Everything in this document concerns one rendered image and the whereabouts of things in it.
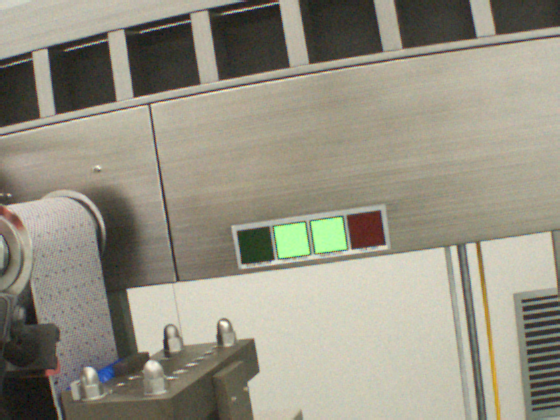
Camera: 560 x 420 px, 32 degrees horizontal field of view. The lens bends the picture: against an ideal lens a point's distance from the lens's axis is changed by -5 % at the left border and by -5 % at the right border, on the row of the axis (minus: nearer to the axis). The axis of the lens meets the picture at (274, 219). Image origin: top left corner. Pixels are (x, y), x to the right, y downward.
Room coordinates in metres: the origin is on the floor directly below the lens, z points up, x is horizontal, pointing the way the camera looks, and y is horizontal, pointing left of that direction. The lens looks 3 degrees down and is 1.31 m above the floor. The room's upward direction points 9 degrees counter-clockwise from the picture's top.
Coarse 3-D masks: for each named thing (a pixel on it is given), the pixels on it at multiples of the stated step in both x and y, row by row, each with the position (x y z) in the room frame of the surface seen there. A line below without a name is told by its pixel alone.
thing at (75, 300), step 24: (96, 264) 1.60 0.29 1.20; (48, 288) 1.43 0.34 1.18; (72, 288) 1.50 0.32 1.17; (96, 288) 1.58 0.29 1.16; (48, 312) 1.42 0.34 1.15; (72, 312) 1.49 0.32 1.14; (96, 312) 1.57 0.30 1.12; (72, 336) 1.48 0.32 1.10; (96, 336) 1.55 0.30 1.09; (72, 360) 1.46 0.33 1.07; (96, 360) 1.54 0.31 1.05
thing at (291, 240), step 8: (296, 224) 1.61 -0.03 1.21; (304, 224) 1.61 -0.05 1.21; (280, 232) 1.62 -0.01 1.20; (288, 232) 1.62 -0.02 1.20; (296, 232) 1.61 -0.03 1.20; (304, 232) 1.61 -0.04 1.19; (280, 240) 1.62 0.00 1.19; (288, 240) 1.62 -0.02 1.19; (296, 240) 1.61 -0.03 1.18; (304, 240) 1.61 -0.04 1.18; (280, 248) 1.62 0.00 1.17; (288, 248) 1.62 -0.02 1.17; (296, 248) 1.61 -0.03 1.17; (304, 248) 1.61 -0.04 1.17; (280, 256) 1.62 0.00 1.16; (288, 256) 1.62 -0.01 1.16
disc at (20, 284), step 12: (0, 204) 1.39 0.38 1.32; (0, 216) 1.39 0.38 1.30; (12, 216) 1.39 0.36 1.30; (24, 228) 1.38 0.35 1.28; (24, 240) 1.38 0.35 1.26; (24, 252) 1.39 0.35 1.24; (24, 264) 1.39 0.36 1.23; (24, 276) 1.39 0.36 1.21; (12, 288) 1.39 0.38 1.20; (24, 288) 1.39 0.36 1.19
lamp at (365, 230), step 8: (352, 216) 1.59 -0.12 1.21; (360, 216) 1.58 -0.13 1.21; (368, 216) 1.58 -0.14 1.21; (376, 216) 1.58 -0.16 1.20; (352, 224) 1.59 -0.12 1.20; (360, 224) 1.58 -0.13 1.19; (368, 224) 1.58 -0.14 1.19; (376, 224) 1.58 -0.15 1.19; (352, 232) 1.59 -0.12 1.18; (360, 232) 1.59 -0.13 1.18; (368, 232) 1.58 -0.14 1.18; (376, 232) 1.58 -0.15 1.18; (352, 240) 1.59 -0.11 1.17; (360, 240) 1.59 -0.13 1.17; (368, 240) 1.58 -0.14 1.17; (376, 240) 1.58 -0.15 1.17
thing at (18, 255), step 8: (0, 224) 1.39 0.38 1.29; (8, 224) 1.38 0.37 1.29; (0, 232) 1.39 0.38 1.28; (8, 232) 1.38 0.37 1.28; (16, 232) 1.39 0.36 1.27; (8, 240) 1.38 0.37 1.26; (16, 240) 1.38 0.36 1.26; (16, 248) 1.38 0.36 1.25; (16, 256) 1.38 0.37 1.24; (16, 264) 1.38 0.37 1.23; (8, 272) 1.39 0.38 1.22; (16, 272) 1.38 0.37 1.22; (0, 280) 1.39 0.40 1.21; (8, 280) 1.39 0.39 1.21; (0, 288) 1.39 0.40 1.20
